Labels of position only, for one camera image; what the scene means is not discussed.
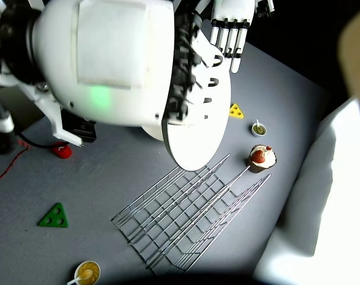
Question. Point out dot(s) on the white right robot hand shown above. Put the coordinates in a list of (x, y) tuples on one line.
[(108, 59)]

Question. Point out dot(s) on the beige blurred object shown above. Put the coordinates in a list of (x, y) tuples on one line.
[(358, 44)]

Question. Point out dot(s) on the small white sauce bowl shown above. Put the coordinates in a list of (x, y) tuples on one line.
[(258, 133)]

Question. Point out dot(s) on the red cylinder with white cross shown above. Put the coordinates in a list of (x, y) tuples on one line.
[(62, 153)]

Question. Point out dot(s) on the yellow triangle block with holes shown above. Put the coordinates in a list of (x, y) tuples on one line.
[(236, 110)]

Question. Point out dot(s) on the green triangle block with holes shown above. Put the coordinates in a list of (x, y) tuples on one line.
[(56, 216)]

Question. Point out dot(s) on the chocolate cupcake with cream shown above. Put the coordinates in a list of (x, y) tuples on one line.
[(257, 166)]

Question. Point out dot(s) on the small white spoon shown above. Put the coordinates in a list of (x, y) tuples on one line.
[(86, 274), (257, 122)]

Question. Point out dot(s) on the small bowl of yellow sauce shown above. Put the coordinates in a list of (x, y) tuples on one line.
[(95, 277)]

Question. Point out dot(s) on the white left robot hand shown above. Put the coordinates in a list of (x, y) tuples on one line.
[(233, 12)]

